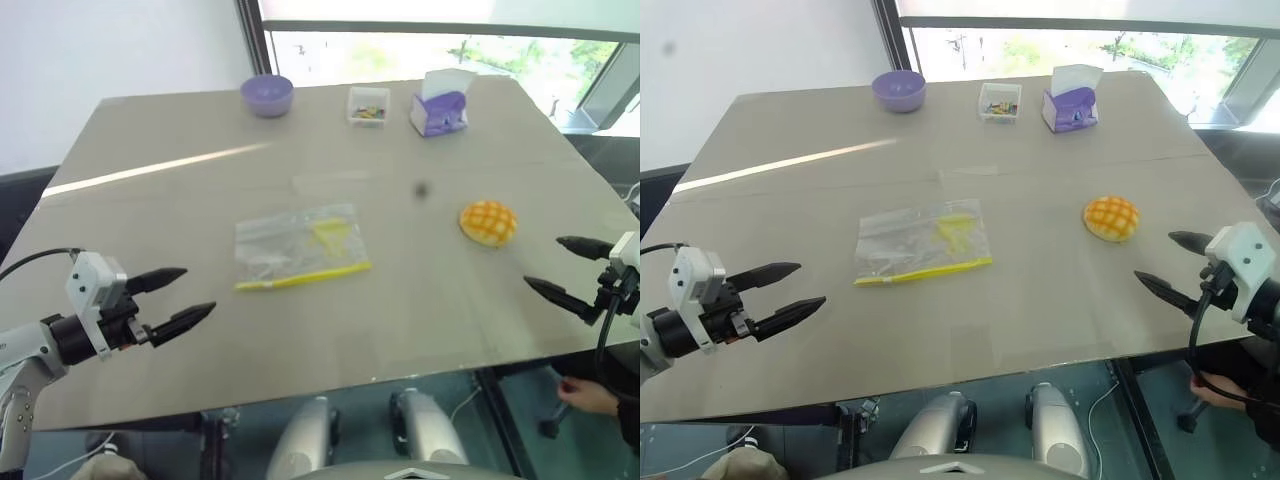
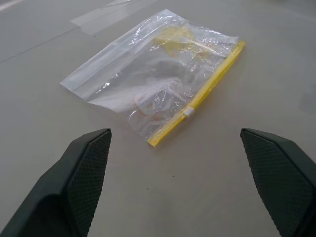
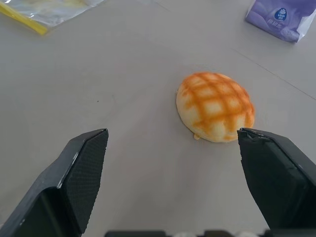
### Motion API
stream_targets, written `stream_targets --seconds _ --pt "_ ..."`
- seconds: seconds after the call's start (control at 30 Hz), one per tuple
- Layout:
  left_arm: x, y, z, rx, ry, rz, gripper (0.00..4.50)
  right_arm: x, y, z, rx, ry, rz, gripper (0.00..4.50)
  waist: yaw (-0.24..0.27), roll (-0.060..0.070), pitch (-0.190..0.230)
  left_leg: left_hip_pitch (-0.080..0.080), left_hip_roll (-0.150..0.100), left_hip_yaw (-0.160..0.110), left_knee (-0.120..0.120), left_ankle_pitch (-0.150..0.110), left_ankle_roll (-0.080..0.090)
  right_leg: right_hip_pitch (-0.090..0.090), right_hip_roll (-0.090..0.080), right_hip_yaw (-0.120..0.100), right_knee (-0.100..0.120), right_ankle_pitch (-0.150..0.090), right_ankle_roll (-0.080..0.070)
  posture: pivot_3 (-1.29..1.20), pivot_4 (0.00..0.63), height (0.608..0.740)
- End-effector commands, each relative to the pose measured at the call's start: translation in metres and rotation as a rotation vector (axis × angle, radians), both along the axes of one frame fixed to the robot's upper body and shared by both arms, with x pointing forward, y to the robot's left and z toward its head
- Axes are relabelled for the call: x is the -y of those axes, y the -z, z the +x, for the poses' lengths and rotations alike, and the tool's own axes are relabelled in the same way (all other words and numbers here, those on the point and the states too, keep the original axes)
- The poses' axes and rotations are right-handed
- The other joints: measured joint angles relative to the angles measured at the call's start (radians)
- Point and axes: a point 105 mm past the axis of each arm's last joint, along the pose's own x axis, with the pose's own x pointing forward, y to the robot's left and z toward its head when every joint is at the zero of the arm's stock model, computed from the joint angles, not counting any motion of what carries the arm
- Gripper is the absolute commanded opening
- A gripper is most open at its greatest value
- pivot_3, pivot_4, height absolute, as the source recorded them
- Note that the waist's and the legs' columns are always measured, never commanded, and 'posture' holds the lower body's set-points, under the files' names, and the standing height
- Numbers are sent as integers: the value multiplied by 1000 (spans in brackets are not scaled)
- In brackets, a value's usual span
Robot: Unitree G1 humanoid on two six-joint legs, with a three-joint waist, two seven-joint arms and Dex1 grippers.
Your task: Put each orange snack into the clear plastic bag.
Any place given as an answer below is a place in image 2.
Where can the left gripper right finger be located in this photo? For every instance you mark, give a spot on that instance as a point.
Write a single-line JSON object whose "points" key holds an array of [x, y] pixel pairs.
{"points": [[284, 177]]}

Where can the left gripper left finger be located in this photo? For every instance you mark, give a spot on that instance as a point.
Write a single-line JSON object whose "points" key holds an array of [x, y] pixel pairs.
{"points": [[74, 177]]}

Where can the clear yellow zipper bag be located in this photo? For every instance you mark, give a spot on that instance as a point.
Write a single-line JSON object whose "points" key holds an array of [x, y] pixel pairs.
{"points": [[148, 74]]}

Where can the clear tape strip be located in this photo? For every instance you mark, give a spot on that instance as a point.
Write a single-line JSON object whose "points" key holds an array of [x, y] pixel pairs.
{"points": [[93, 23]]}

